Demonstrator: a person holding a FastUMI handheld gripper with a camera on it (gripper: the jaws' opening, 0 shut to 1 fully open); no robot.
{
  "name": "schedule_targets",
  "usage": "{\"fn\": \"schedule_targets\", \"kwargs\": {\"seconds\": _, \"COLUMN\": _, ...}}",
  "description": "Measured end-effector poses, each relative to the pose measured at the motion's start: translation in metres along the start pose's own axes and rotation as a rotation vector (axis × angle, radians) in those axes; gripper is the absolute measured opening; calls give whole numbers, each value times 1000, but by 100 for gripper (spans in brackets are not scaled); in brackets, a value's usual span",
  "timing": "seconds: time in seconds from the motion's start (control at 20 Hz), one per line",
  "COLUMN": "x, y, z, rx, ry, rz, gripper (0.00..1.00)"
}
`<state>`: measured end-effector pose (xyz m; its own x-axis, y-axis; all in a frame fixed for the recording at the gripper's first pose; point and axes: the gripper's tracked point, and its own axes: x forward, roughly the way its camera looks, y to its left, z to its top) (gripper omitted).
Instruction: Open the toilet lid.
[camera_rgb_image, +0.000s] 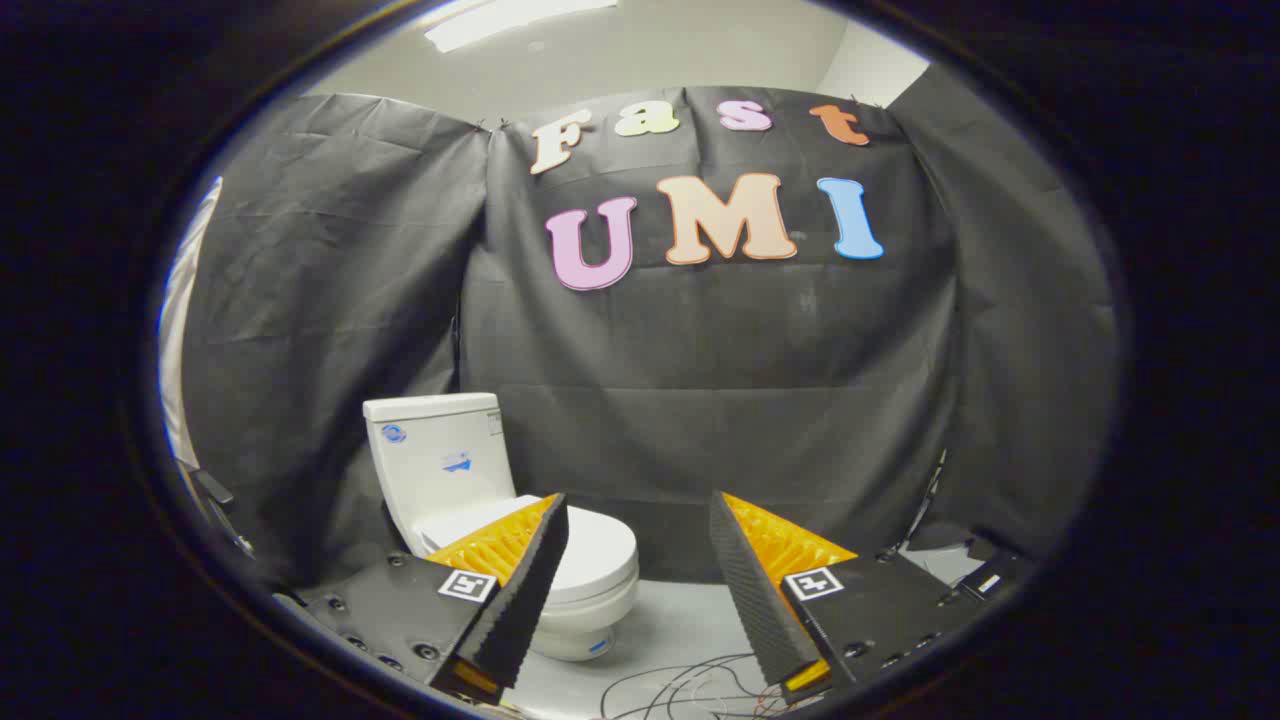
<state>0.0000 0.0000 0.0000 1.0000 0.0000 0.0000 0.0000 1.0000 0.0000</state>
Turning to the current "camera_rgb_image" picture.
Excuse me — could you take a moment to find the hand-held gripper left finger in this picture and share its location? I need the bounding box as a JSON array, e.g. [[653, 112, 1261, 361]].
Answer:
[[290, 492, 571, 706]]

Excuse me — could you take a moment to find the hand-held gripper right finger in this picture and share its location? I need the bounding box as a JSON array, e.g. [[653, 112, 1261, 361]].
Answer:
[[708, 490, 988, 701]]

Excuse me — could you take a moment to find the white toilet lid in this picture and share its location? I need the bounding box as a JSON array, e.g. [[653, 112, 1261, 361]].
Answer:
[[420, 495, 640, 607]]

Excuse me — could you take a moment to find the white toilet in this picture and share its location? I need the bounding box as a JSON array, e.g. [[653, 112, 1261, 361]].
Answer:
[[362, 392, 641, 663]]

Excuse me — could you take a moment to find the black backdrop cloth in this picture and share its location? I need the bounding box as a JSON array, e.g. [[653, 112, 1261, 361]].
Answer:
[[180, 65, 1119, 593]]

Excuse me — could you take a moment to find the black box with white label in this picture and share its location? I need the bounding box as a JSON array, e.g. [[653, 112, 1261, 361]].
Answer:
[[958, 538, 1037, 603]]

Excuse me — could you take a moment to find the tangle of thin cables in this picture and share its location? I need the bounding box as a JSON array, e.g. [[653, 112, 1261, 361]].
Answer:
[[598, 653, 796, 720]]

